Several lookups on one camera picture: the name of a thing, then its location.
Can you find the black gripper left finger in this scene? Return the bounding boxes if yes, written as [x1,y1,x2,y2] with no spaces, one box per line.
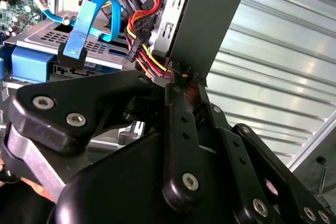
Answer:
[1,62,208,209]

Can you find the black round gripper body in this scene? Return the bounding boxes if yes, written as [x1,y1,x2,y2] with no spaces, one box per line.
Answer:
[48,131,237,224]

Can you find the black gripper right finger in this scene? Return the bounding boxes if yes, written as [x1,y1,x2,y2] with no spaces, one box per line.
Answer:
[195,73,334,224]

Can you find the red orange yellow power wire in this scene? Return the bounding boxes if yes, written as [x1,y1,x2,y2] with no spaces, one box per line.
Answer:
[125,0,190,80]

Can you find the person's bare hand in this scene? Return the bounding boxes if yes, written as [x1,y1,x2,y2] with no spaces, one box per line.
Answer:
[20,178,55,203]

